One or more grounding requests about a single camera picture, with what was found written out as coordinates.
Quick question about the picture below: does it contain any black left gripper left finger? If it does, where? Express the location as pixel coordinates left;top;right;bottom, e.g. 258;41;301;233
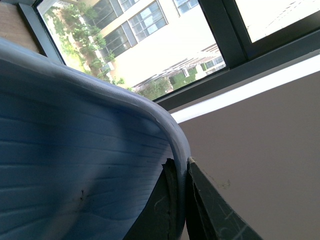
124;158;178;240

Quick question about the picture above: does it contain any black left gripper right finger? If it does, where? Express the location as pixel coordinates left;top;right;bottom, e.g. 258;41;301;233
185;157;261;240

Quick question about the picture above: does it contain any light blue slide sandal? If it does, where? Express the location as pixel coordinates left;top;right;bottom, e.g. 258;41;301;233
0;39;191;240

